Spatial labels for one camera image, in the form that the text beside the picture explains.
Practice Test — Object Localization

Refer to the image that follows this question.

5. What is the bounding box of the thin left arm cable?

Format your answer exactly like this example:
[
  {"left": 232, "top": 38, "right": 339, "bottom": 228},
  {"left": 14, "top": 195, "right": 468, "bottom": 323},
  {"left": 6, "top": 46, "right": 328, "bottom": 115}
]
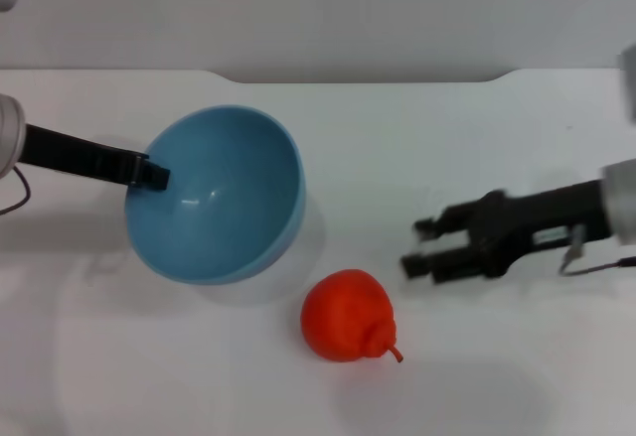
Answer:
[{"left": 0, "top": 165, "right": 32, "bottom": 217}]

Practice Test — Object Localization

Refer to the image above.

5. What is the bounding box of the thin arm cable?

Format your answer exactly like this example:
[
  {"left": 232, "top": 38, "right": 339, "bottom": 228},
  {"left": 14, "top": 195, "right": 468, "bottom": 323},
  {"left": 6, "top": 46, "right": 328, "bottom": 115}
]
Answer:
[
  {"left": 0, "top": 165, "right": 32, "bottom": 217},
  {"left": 557, "top": 225, "right": 636, "bottom": 279}
]

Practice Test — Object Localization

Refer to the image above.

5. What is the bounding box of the blue bowl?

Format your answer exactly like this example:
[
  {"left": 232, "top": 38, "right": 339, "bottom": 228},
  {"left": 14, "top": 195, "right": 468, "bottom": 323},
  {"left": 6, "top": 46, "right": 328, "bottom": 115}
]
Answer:
[{"left": 123, "top": 103, "right": 307, "bottom": 286}]

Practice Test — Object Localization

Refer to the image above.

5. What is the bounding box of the orange fruit with stem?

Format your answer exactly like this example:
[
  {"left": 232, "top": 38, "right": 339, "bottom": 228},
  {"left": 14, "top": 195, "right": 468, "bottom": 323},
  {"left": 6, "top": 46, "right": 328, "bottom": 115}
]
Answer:
[{"left": 300, "top": 268, "right": 405, "bottom": 364}]

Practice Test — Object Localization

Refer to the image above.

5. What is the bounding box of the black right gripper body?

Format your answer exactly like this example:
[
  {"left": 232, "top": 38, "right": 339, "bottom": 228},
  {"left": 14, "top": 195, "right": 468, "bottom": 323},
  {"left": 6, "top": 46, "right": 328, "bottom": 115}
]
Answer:
[{"left": 470, "top": 179, "right": 611, "bottom": 279}]

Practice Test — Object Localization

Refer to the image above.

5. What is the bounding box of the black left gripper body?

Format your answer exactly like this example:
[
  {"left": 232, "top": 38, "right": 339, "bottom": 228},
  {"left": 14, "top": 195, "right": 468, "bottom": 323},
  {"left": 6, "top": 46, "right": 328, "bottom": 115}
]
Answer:
[{"left": 19, "top": 122, "right": 150, "bottom": 188}]

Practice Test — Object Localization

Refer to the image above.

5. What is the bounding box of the thin right arm cable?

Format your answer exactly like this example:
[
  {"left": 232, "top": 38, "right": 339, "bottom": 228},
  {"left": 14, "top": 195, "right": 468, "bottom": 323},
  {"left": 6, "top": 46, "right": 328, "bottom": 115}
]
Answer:
[{"left": 557, "top": 225, "right": 636, "bottom": 279}]

